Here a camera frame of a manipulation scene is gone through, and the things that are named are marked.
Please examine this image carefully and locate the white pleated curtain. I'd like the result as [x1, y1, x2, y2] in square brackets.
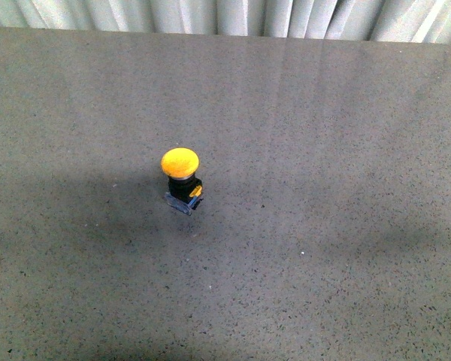
[0, 0, 451, 44]

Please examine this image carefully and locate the yellow mushroom push button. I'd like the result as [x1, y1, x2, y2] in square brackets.
[161, 147, 203, 216]

